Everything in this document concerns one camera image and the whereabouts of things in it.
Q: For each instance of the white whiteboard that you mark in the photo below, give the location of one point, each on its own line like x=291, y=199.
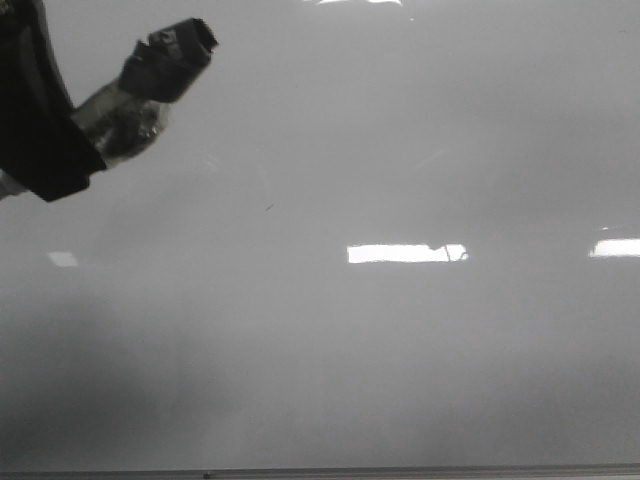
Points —
x=374, y=234

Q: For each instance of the taped whiteboard marker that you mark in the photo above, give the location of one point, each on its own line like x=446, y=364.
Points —
x=125, y=117

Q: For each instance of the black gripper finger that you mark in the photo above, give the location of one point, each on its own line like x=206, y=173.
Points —
x=42, y=148

